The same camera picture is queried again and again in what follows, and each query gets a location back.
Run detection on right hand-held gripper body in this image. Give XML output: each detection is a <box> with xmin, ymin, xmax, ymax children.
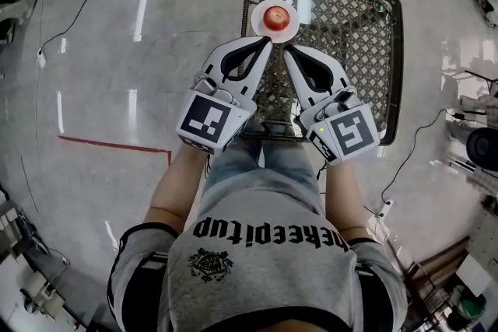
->
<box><xmin>298</xmin><ymin>86</ymin><xmax>381</xmax><ymax>166</ymax></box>

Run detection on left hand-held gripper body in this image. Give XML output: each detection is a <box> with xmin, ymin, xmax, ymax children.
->
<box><xmin>175</xmin><ymin>74</ymin><xmax>258</xmax><ymax>157</ymax></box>

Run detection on white round plate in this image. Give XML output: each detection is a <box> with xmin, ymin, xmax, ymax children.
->
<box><xmin>251</xmin><ymin>0</ymin><xmax>300</xmax><ymax>44</ymax></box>

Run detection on red apple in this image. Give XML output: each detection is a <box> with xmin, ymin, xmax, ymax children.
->
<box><xmin>262</xmin><ymin>5</ymin><xmax>291</xmax><ymax>31</ymax></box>

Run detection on person's right forearm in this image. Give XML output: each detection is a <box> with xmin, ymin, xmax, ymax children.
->
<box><xmin>324</xmin><ymin>159</ymin><xmax>369</xmax><ymax>242</ymax></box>

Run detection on person's left forearm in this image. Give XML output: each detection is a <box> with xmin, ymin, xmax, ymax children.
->
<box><xmin>142</xmin><ymin>143</ymin><xmax>209</xmax><ymax>236</ymax></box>

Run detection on dark wicker glass-top table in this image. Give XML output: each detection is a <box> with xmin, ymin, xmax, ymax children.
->
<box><xmin>240</xmin><ymin>0</ymin><xmax>405</xmax><ymax>147</ymax></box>

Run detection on blue jeans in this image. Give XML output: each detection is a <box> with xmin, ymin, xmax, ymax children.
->
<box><xmin>200</xmin><ymin>135</ymin><xmax>326</xmax><ymax>215</ymax></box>

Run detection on red floor tape line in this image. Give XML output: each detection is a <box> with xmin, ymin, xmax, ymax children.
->
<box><xmin>58</xmin><ymin>135</ymin><xmax>173</xmax><ymax>165</ymax></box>

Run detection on black round stool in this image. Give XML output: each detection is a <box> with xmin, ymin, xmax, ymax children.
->
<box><xmin>466</xmin><ymin>127</ymin><xmax>498</xmax><ymax>172</ymax></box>

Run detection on black tripod stand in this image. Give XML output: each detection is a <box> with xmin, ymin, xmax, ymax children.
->
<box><xmin>465</xmin><ymin>68</ymin><xmax>498</xmax><ymax>98</ymax></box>

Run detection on grey printed T-shirt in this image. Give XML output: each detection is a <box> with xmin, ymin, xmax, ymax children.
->
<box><xmin>107</xmin><ymin>180</ymin><xmax>409</xmax><ymax>332</ymax></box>

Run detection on long black power cable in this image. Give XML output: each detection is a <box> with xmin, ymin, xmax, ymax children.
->
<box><xmin>363</xmin><ymin>108</ymin><xmax>468</xmax><ymax>217</ymax></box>

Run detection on black floor cable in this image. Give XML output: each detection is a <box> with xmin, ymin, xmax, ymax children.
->
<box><xmin>37</xmin><ymin>0</ymin><xmax>124</xmax><ymax>69</ymax></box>

